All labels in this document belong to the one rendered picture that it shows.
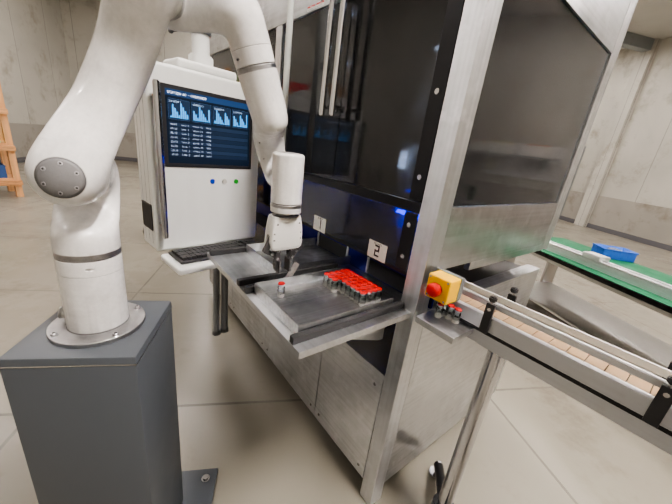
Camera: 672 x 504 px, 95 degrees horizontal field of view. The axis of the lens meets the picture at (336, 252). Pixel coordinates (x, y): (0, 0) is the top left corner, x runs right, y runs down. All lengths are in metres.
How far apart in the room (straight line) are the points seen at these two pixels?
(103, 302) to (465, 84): 0.98
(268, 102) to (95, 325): 0.64
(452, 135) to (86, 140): 0.78
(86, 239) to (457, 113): 0.88
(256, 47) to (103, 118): 0.33
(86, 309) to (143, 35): 0.56
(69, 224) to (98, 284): 0.14
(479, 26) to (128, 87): 0.76
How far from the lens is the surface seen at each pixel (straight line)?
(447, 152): 0.88
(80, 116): 0.76
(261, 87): 0.79
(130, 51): 0.77
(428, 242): 0.91
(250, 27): 0.81
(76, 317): 0.89
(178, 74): 1.51
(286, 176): 0.81
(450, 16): 0.99
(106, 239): 0.82
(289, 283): 1.03
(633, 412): 0.96
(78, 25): 13.23
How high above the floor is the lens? 1.34
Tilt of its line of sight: 19 degrees down
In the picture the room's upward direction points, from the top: 7 degrees clockwise
